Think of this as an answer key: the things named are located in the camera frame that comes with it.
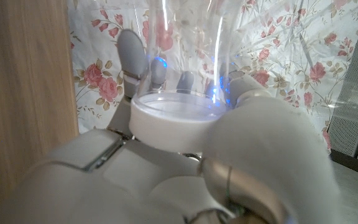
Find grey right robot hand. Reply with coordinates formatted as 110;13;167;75
7;29;341;224

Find floral backdrop cloth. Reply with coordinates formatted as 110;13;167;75
67;0;358;153

